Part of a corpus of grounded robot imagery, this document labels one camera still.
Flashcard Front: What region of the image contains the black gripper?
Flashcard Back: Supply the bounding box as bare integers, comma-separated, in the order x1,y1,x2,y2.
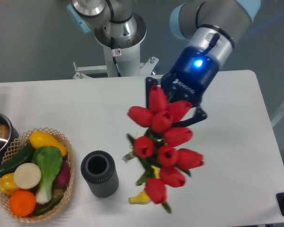
145,46,219,128

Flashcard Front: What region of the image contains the red tulip bouquet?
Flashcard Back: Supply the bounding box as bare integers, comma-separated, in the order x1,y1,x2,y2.
123,87,204,213

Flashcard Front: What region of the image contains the dark grey ribbed vase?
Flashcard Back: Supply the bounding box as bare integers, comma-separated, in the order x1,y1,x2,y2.
80,150,119,198

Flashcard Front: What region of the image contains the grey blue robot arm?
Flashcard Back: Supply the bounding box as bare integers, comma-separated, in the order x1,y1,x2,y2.
67,0,261,127

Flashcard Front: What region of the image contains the yellow banana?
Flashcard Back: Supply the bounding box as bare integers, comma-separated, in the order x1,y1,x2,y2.
128,166,160,205

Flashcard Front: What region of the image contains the purple sweet potato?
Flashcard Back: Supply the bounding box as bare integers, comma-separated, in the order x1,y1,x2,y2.
55,160,70,187

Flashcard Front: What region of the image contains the green bok choy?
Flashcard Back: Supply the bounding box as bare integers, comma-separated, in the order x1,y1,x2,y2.
32,146,62,204

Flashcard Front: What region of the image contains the yellow squash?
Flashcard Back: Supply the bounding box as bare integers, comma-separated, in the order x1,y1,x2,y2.
29,131,68,157

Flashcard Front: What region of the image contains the green chili pepper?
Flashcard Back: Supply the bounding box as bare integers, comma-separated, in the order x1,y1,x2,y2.
35,194,64,216

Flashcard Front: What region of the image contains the woven wicker basket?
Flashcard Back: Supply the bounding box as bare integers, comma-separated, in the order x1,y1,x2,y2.
0,127,75,223

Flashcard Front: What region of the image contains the dark green cucumber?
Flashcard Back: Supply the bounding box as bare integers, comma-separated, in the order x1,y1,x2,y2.
0,142,35,178

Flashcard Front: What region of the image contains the beige round disc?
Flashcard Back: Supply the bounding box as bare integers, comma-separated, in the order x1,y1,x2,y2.
13,163,41,189

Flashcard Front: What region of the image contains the orange fruit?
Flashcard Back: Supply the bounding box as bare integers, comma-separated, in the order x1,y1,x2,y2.
9,190,36,217

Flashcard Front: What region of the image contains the yellow bell pepper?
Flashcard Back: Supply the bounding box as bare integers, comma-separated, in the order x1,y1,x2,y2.
0,173,20,195

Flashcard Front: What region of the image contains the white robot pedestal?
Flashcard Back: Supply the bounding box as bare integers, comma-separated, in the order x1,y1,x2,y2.
72,11,160,79

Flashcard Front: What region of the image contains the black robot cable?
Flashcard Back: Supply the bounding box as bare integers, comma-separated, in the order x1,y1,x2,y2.
110,37,122,78

